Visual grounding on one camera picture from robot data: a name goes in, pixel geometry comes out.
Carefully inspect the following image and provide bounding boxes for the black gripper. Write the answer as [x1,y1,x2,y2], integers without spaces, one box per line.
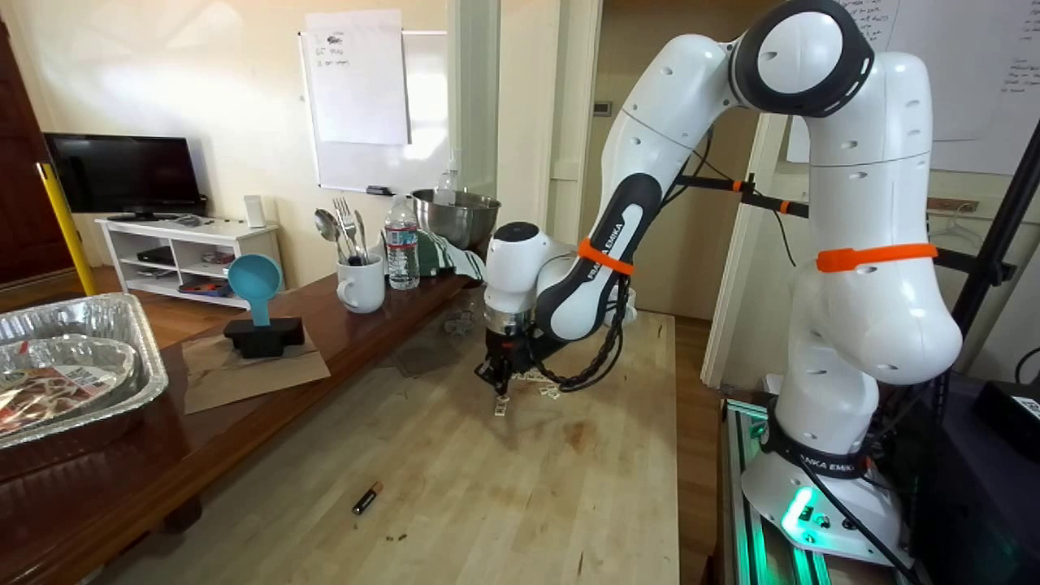
[475,328,535,420]

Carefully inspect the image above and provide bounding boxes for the clear plastic wrap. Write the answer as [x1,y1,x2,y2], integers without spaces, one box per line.
[435,288,488,341]

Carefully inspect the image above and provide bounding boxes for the green striped towel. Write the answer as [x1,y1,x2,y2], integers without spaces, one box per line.
[418,230,489,288]

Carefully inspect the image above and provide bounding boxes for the small white ceramic mug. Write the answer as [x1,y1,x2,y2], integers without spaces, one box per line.
[616,282,643,331]

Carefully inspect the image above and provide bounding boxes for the clear plastic water bottle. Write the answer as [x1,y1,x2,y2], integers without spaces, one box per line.
[379,196,423,292]

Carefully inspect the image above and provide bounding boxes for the black marker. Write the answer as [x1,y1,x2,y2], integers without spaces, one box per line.
[348,483,382,521]

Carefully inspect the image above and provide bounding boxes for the white ceramic utensil mug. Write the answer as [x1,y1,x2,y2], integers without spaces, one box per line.
[333,252,391,318]

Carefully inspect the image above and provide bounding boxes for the stainless steel bowl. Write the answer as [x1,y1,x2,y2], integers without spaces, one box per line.
[430,193,502,249]

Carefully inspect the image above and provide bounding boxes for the clear pump bottle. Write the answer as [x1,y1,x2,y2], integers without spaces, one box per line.
[435,167,466,207]

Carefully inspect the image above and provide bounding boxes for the silver metal utensil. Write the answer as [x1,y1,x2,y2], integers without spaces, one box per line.
[339,196,369,262]

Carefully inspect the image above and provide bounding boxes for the silver metal spoon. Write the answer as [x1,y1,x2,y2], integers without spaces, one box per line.
[311,206,352,266]

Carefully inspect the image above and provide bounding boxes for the black block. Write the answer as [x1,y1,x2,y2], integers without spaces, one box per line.
[221,314,307,362]

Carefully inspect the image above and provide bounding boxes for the brown cardboard sheet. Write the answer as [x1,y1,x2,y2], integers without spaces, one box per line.
[175,328,333,420]

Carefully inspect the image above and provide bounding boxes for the blue plastic scoop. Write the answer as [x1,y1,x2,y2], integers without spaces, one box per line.
[223,252,285,331]

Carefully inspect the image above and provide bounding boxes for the white whiteboard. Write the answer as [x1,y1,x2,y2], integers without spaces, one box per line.
[294,9,450,196]

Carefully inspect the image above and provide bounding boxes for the black articulated clamp rod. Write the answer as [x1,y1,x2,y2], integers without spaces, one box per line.
[678,170,1021,285]

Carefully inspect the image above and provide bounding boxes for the white paper sheet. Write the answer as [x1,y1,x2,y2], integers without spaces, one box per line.
[305,9,413,150]

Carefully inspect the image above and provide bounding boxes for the white television shelf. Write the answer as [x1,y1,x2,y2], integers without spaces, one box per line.
[98,213,285,313]

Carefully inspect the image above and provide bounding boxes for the aluminium foil tray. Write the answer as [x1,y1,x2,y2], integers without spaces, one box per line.
[0,288,172,453]

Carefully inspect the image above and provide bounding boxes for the dark brown wooden table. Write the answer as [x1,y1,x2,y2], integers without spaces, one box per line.
[0,239,508,585]

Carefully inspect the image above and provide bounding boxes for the black flat television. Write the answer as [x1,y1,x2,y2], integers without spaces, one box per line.
[43,129,212,221]

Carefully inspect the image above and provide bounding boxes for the crumpled plastic wrapper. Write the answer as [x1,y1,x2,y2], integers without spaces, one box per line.
[0,333,140,435]

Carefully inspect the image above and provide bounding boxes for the yellow stick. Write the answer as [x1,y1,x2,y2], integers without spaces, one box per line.
[33,158,98,300]

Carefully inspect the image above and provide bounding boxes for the black control box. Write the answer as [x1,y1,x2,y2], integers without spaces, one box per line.
[898,369,1040,585]

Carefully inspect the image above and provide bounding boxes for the black tripod pole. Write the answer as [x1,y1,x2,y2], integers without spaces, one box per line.
[946,117,1040,362]

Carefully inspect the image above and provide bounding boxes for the black device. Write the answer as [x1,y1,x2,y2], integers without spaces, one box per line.
[970,377,1040,458]

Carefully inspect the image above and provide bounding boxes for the dark brown wooden cabinet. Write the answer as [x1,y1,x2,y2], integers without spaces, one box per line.
[0,18,78,285]

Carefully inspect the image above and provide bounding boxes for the orange cable strap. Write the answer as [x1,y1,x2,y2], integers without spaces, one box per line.
[812,239,942,276]
[574,236,641,280]

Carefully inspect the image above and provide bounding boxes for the white wall paper sheets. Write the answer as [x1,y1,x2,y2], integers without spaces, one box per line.
[782,0,1040,174]

